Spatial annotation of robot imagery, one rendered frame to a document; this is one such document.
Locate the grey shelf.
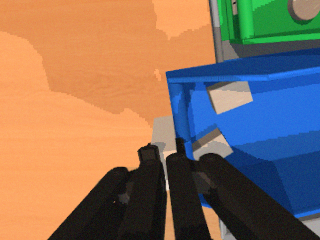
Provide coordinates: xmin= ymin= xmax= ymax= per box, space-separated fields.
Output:
xmin=208 ymin=0 xmax=320 ymax=240

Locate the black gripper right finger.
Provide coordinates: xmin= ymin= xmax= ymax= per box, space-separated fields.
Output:
xmin=163 ymin=115 xmax=320 ymax=240

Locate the blue bin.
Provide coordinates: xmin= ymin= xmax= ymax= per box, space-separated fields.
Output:
xmin=165 ymin=48 xmax=320 ymax=218

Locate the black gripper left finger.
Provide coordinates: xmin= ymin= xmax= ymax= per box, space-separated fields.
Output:
xmin=47 ymin=117 xmax=169 ymax=240

